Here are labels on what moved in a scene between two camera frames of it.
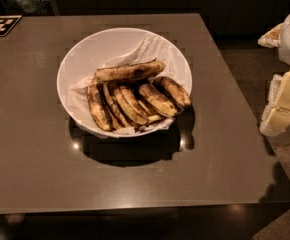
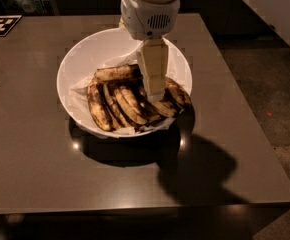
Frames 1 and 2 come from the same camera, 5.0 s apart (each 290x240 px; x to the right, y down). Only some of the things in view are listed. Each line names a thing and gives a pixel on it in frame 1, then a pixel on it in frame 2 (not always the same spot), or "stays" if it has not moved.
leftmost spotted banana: x=97 y=108 stays
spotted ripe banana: x=130 y=72 stays
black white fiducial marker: x=0 y=25 stays
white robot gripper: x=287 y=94 -> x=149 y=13
